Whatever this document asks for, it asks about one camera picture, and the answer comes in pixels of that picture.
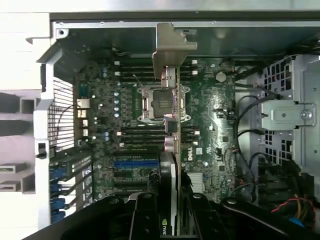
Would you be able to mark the silver coin battery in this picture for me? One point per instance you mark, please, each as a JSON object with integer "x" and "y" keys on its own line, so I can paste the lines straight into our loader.
{"x": 220, "y": 76}

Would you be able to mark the metal CPU socket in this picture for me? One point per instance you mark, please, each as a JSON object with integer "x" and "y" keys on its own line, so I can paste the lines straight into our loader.
{"x": 152, "y": 105}

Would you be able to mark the thin metal locking lever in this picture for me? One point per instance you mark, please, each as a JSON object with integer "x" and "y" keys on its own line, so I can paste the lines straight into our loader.
{"x": 138, "y": 82}

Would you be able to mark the silver chipset heatsink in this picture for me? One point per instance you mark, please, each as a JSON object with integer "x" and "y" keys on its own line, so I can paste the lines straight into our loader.
{"x": 197, "y": 182}

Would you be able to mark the gray plastic parts rack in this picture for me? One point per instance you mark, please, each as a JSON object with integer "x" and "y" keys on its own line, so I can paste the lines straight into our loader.
{"x": 25, "y": 186}

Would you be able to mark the green RAM stick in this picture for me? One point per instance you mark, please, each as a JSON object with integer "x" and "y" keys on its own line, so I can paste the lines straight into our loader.
{"x": 140, "y": 145}

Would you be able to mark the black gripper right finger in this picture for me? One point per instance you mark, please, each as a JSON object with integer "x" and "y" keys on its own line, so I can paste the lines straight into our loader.
{"x": 202, "y": 217}

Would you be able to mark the perforated metal disk bay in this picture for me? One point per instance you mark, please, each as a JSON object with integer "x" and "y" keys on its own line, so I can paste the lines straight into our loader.
{"x": 287, "y": 115}

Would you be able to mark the green motherboard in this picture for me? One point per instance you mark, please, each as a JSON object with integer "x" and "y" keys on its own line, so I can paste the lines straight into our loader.
{"x": 212, "y": 112}

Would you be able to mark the blue expansion slot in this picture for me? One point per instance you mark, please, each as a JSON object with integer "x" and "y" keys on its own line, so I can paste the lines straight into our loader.
{"x": 135, "y": 164}

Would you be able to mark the black open PC case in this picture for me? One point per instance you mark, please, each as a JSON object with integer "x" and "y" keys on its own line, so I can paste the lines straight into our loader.
{"x": 225, "y": 42}

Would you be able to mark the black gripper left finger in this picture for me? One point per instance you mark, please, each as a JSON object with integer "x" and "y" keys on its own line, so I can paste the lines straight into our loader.
{"x": 147, "y": 217}

